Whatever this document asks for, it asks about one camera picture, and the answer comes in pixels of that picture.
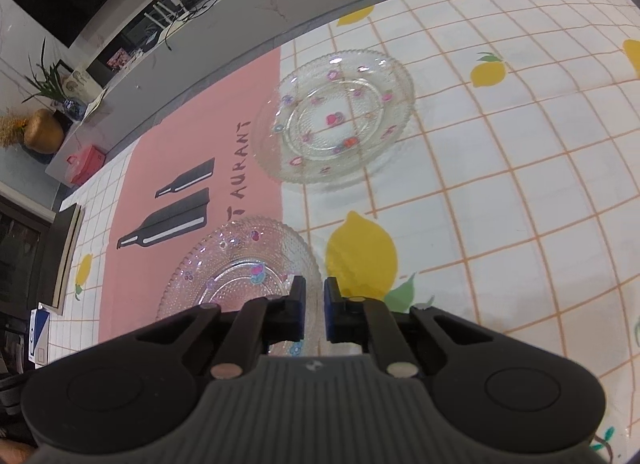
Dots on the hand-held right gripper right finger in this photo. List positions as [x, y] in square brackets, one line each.
[330, 309]

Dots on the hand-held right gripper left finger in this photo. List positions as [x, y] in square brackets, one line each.
[299, 309]

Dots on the clear glass flowered plate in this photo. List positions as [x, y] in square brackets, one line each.
[340, 119]
[235, 264]

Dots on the lemon print checked tablecloth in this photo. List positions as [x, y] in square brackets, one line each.
[500, 169]

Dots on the red plastic basket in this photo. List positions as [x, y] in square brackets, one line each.
[86, 164]

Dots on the blue and white box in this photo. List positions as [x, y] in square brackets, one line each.
[40, 334]

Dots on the dark framed cabinet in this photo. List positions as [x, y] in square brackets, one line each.
[30, 254]

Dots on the long grey television cabinet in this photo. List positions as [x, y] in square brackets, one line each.
[240, 9]

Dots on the pink printed card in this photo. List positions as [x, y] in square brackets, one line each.
[120, 58]

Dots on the golden round vase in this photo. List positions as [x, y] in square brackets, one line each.
[45, 132]

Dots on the white printed box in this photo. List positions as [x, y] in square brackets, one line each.
[82, 87]

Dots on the white folding rack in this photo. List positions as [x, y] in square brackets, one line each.
[165, 14]

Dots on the green potted plant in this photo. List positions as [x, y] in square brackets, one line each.
[47, 79]

